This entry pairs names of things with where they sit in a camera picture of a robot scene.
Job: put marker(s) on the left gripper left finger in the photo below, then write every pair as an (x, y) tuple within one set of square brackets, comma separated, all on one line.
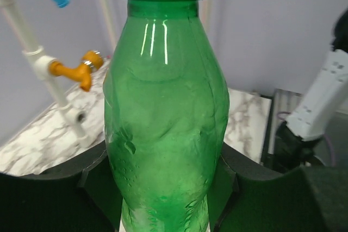
[(77, 195)]

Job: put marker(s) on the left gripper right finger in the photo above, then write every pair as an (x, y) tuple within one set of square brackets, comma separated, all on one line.
[(246, 196)]

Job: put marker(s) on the green plastic bottle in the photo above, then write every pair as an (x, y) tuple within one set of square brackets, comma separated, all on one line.
[(165, 116)]

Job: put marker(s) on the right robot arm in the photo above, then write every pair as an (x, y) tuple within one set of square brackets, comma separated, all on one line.
[(304, 127)]

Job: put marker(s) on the yellow faucet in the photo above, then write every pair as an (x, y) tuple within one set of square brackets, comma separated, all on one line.
[(91, 62)]

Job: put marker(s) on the white pipe frame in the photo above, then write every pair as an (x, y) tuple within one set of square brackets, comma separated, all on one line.
[(40, 61)]

